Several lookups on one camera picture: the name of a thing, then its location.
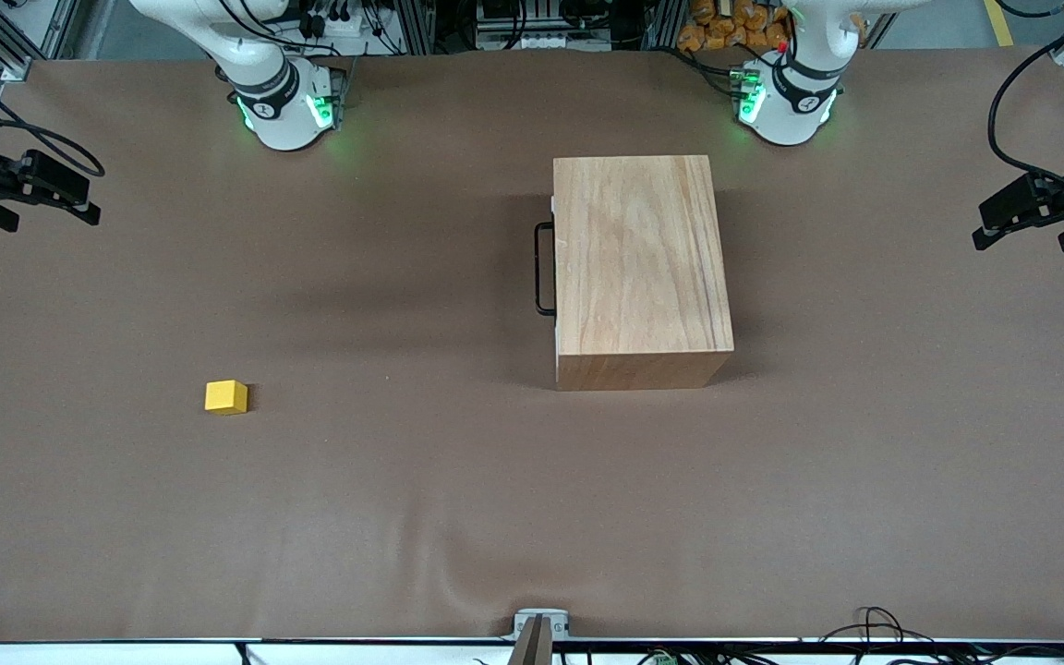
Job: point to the yellow wooden block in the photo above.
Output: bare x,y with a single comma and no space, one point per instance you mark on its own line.
225,397

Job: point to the wooden drawer with white front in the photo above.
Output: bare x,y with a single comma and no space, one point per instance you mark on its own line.
554,208

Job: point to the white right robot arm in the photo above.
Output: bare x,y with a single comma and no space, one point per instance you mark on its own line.
278,115

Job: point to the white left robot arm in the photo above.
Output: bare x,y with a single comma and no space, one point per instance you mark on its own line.
795,115

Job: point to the white power strip with plugs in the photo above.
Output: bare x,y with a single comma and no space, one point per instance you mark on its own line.
347,23

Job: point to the pile of orange items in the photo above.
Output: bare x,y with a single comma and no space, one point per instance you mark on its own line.
726,28

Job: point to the light wooden cabinet box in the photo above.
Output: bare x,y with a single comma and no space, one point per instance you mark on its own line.
643,268

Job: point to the brown table cover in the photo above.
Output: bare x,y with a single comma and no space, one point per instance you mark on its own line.
403,508

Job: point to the white flat power strip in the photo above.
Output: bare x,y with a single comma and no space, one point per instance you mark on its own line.
541,42

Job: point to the small green terminal connector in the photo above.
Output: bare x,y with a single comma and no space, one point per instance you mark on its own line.
659,658

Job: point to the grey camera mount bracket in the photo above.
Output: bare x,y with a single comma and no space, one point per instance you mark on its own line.
541,623

